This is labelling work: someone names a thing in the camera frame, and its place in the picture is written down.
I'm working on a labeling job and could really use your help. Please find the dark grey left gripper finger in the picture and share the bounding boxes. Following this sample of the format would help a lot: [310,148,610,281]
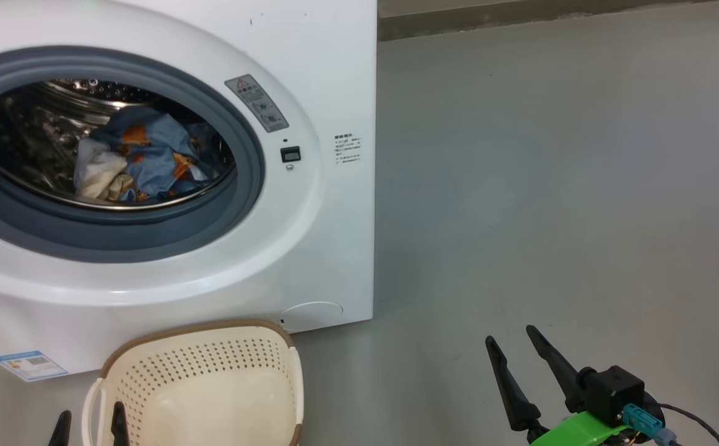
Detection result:
[48,410,72,446]
[110,401,129,446]

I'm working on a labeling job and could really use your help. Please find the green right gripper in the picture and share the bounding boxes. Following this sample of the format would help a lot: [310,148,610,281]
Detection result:
[485,325,632,446]

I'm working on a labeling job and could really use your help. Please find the blue printed clothes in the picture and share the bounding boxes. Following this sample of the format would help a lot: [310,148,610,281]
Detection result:
[74,110,224,203]

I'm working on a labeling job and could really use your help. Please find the cream perforated laundry basket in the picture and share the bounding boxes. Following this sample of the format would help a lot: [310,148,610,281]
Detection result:
[82,319,304,446]

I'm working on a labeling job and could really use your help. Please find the grey rubber door gasket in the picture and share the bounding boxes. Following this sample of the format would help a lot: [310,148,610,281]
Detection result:
[0,46,266,264]

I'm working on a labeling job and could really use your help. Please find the white front-load washing machine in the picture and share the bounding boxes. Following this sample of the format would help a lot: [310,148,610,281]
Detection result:
[0,0,377,375]

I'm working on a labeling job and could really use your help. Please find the blue energy label sticker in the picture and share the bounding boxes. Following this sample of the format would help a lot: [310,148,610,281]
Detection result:
[0,351,69,382]

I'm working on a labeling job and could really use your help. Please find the round filter cover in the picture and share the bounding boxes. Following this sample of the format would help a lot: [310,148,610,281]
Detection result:
[282,301,344,332]

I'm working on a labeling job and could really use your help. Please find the steel perforated washer drum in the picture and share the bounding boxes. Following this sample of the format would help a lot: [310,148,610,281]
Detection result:
[0,79,237,211]

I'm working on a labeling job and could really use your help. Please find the grey warning sticker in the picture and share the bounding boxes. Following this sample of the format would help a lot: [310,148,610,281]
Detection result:
[224,75,290,133]

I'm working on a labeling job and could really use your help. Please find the teal cable connector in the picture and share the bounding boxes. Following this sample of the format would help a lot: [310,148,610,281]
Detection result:
[622,404,682,446]

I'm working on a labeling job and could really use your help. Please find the thin black camera cable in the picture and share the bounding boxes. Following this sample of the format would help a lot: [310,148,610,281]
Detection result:
[660,403,719,446]

